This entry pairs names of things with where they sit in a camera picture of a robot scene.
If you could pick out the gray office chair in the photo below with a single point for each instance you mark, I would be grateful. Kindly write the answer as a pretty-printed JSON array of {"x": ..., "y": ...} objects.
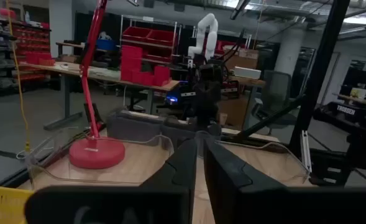
[{"x": 276, "y": 90}]

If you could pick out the wooden side table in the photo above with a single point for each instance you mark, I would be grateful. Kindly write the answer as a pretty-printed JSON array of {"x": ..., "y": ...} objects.
[{"x": 251, "y": 82}]

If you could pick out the clear plastic basket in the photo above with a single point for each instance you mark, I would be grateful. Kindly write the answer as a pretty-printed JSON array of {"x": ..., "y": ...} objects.
[
  {"x": 39, "y": 168},
  {"x": 294, "y": 161}
]

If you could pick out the brown cardboard box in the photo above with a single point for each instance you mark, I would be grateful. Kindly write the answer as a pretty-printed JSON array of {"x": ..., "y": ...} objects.
[{"x": 241, "y": 59}]

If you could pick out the long wooden workbench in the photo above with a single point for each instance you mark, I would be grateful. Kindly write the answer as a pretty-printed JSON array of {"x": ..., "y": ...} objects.
[{"x": 102, "y": 74}]

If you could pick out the black rig frame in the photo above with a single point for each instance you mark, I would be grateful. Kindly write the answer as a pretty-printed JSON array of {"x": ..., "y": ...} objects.
[{"x": 322, "y": 62}]

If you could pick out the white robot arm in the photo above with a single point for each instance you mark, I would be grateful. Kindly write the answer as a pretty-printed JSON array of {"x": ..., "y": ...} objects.
[{"x": 207, "y": 34}]

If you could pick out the metal rack with red bins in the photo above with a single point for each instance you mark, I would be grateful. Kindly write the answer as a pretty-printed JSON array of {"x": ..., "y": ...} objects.
[{"x": 151, "y": 35}]

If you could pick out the white metal bracket strip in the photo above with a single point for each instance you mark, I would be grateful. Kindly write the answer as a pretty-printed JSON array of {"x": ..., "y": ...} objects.
[{"x": 305, "y": 152}]

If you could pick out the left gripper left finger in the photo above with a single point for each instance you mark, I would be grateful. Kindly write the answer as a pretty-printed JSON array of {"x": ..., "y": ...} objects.
[{"x": 158, "y": 202}]

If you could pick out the yellow plastic basket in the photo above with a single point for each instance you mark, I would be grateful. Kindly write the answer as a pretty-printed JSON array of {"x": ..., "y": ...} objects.
[{"x": 2, "y": 205}]

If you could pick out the smoky gray plastic basket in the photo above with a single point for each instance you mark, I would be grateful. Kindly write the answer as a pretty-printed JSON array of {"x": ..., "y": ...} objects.
[{"x": 130, "y": 127}]

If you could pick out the white flat box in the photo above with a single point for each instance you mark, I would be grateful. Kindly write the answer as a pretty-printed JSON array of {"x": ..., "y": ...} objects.
[{"x": 248, "y": 73}]

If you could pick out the stack of red bins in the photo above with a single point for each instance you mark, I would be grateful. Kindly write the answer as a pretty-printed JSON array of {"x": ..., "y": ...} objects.
[{"x": 139, "y": 68}]

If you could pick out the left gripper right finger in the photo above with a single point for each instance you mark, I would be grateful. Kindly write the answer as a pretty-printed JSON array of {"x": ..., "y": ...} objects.
[{"x": 263, "y": 205}]

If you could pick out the shelf of red bins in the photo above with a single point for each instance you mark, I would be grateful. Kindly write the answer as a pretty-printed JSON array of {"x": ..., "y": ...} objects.
[{"x": 33, "y": 46}]

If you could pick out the black box with blue light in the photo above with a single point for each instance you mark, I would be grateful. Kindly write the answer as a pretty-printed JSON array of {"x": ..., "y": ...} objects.
[{"x": 179, "y": 93}]

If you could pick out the white round column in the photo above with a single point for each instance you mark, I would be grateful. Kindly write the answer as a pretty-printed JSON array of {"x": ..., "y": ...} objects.
[{"x": 290, "y": 53}]

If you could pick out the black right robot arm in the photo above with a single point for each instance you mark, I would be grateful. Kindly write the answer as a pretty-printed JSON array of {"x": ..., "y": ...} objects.
[{"x": 210, "y": 71}]

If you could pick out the blue storage bin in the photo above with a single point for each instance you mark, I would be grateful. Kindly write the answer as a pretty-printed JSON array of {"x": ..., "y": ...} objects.
[{"x": 106, "y": 45}]

